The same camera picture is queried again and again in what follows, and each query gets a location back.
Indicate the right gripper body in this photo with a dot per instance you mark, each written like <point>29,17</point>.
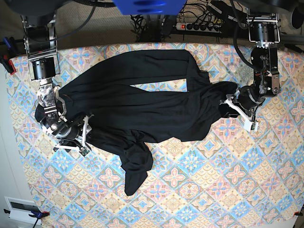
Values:
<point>76,132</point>

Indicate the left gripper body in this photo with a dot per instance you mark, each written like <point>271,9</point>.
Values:
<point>248,99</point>

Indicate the black t-shirt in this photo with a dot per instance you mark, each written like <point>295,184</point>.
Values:
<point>145,96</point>

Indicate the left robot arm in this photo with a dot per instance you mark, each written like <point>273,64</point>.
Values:
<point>262,25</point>

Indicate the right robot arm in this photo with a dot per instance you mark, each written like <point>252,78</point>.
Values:
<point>41,48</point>

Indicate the patterned tablecloth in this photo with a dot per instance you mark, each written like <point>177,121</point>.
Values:
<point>231,179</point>

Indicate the blue orange clamp bottom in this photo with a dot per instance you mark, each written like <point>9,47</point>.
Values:
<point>38,214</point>

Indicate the blue orange clamp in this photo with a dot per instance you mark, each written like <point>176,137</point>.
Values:
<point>38,214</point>
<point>5,60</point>

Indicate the white power strip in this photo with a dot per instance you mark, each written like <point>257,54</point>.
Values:
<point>182,26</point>

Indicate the blue orange clamp left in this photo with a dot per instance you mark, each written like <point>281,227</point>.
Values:
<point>5,60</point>

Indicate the white camera bracket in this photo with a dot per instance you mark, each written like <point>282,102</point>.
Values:
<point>82,147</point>
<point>234,109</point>

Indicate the white wall panel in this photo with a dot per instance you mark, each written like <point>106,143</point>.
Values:
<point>20,209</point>

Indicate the blue mount plate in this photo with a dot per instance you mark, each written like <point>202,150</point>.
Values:
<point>149,7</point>

